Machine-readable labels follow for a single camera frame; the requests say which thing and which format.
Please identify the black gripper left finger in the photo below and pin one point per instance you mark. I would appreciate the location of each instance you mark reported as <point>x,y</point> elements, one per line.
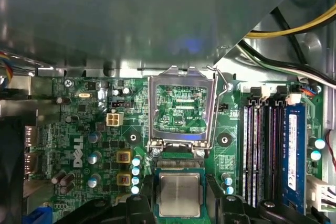
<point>139,211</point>

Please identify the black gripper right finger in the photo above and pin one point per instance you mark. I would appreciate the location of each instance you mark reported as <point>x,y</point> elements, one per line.
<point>231,211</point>

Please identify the silver CPU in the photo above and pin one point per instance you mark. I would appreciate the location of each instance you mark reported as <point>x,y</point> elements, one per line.
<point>178,195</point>

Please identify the metal socket cover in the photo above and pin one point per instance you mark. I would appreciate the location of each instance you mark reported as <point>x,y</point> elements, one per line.
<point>181,77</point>

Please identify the black RAM slot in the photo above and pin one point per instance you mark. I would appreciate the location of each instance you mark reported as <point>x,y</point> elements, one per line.
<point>268,142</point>
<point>256,142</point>
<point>279,142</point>

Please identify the green motherboard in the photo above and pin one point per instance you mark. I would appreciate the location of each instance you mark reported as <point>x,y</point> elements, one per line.
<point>110,132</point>

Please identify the blue RAM stick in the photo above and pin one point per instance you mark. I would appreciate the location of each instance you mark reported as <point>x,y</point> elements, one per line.
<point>294,142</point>

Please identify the white four pin connector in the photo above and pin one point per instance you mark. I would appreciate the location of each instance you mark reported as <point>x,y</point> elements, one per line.
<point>114,119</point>

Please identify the blue VGA port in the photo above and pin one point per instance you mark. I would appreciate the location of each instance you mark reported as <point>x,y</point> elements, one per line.
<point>39,216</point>

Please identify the black case fan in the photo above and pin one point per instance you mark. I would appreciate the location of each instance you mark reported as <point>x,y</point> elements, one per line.
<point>10,169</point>

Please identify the grey power supply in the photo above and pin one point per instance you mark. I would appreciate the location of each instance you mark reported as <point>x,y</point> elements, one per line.
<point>131,11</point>

